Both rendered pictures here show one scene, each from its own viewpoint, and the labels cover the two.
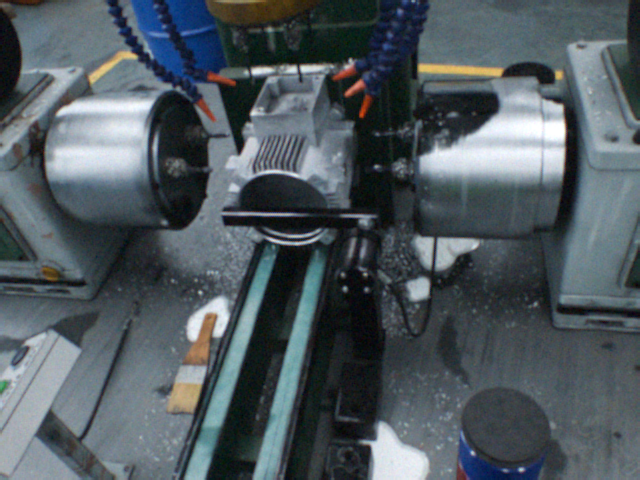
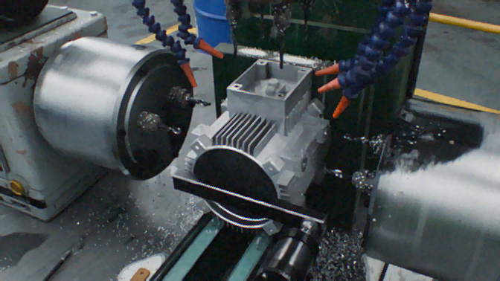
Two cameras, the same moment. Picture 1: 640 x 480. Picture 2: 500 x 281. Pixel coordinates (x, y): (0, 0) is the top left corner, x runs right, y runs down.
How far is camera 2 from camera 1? 0.17 m
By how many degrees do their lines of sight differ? 11
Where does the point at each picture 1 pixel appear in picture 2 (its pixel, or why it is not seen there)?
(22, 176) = (10, 92)
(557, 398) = not seen: outside the picture
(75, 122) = (71, 56)
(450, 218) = (400, 247)
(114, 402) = not seen: outside the picture
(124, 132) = (109, 76)
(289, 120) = (262, 102)
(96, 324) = (40, 247)
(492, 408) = not seen: outside the picture
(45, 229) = (20, 146)
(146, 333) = (79, 270)
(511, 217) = (469, 266)
